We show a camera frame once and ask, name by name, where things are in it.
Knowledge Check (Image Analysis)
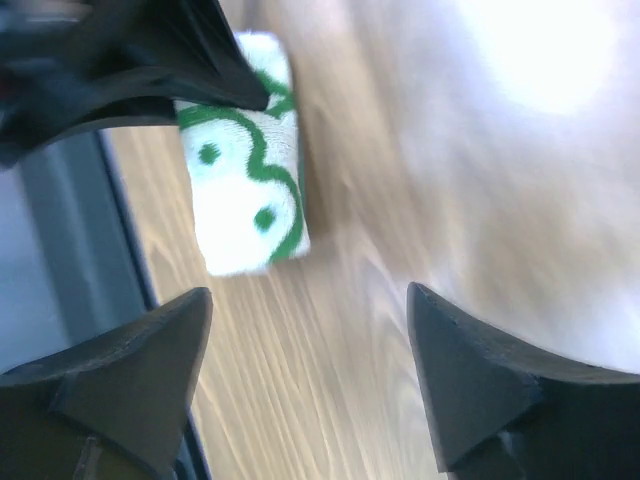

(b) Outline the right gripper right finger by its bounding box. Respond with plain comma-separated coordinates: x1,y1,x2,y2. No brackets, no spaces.
407,282,639,479

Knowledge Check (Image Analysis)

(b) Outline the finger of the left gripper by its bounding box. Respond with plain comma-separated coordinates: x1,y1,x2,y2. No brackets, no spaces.
1,1,268,168

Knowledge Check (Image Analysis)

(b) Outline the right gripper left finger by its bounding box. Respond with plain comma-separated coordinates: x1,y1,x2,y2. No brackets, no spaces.
1,288,212,479

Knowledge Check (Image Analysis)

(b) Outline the green cream patterned towel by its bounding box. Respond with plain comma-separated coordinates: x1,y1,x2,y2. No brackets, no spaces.
174,32,311,276

